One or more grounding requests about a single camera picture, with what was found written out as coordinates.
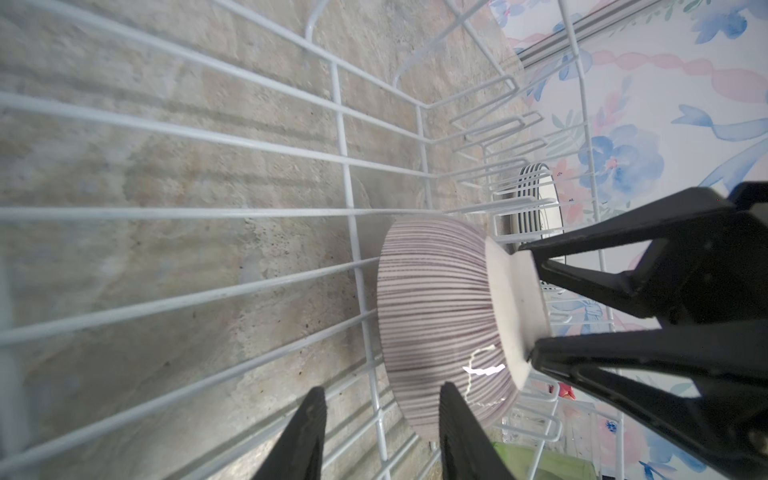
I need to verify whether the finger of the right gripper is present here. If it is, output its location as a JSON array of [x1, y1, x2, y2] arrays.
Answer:
[[530, 319, 767, 479], [523, 185, 767, 327]]

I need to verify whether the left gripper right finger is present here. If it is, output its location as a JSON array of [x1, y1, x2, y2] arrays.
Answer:
[[439, 382, 514, 480]]

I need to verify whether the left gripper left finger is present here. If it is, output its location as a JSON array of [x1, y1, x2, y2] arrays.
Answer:
[[252, 386, 327, 480]]

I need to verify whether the green plastic cup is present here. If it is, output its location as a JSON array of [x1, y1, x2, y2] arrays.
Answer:
[[492, 442, 597, 479]]

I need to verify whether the striped ceramic bowl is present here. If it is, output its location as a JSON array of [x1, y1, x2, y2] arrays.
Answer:
[[376, 216, 553, 441]]

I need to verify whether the pink plush toy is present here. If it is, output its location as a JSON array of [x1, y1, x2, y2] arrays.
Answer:
[[558, 383, 576, 400]]

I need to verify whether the white wire dish rack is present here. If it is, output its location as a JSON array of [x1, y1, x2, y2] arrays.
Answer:
[[0, 0, 628, 480]]

